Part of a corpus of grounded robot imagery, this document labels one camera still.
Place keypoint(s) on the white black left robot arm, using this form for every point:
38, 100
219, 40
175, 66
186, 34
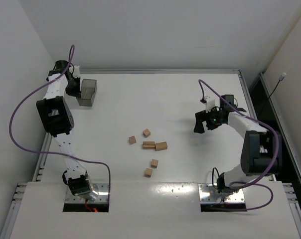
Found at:
58, 121

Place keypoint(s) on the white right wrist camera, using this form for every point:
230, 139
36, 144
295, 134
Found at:
208, 102

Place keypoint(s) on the aluminium table frame rail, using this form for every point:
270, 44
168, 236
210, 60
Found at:
162, 71

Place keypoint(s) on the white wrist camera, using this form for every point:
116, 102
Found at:
76, 71
208, 102

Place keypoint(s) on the striped wooden block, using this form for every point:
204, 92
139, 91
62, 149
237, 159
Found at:
148, 145

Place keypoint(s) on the translucent grey plastic bin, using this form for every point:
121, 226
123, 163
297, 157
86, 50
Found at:
88, 92

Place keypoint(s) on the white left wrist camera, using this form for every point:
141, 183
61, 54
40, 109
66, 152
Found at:
76, 71

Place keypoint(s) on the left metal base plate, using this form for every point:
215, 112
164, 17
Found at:
98, 195

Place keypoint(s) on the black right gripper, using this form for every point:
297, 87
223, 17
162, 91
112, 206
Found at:
203, 119

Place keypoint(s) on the small wooden cube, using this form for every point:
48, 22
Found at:
148, 172
154, 163
132, 140
146, 133

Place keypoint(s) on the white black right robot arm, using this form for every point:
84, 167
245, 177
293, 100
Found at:
260, 145

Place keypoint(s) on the long wooden block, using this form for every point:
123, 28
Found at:
161, 146

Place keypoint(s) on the metal base plate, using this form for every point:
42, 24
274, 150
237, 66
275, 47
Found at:
209, 195
98, 195

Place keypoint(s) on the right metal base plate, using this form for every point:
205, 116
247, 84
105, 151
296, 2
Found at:
209, 195

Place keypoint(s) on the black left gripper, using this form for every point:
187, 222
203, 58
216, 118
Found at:
73, 89

